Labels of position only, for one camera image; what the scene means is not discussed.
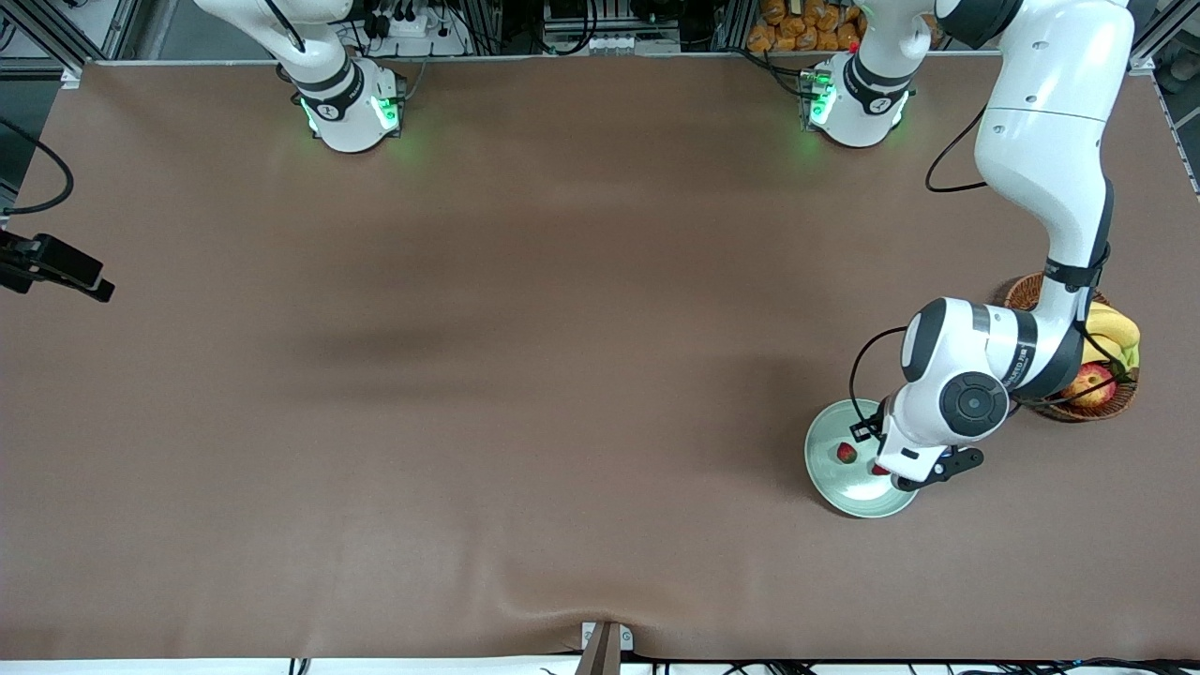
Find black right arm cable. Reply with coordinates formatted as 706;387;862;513
0;0;307;217

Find white socket bar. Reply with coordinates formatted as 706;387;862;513
547;33;683;57

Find brown wicker basket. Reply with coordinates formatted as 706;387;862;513
1001;271;1141;423

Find brown table mat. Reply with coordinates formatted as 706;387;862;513
0;54;1200;663

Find orange snack packets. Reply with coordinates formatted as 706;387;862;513
747;0;868;53

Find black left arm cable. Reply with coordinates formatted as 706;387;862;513
848;108;1126;443

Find aluminium frame beam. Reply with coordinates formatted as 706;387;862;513
17;0;87;88
1120;0;1200;76

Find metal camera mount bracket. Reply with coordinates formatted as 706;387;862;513
580;621;635;675

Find red yellow apple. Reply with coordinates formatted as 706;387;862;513
1059;364;1118;409

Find pale green plate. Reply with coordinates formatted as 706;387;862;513
803;398;925;519

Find white power strip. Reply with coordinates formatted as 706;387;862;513
361;7;470;59

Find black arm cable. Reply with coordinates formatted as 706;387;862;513
0;0;307;217
848;108;1126;443

